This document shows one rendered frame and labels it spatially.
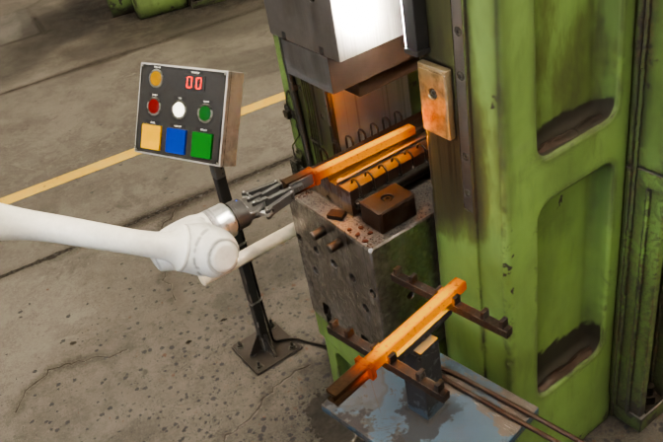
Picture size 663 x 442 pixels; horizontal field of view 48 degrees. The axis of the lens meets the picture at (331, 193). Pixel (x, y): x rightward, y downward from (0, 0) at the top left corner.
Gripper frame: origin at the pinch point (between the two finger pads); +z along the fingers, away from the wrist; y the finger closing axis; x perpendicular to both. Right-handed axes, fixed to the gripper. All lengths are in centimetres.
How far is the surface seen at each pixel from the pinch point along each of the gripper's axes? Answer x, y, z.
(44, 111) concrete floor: -103, -360, 5
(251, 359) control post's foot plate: -103, -57, -7
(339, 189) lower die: -6.1, 2.9, 9.7
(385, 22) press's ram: 37.3, 12.4, 24.0
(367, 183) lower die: -5.0, 7.4, 15.6
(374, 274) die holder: -20.3, 21.8, 4.0
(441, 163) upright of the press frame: 5.4, 27.6, 23.9
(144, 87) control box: 10, -69, -10
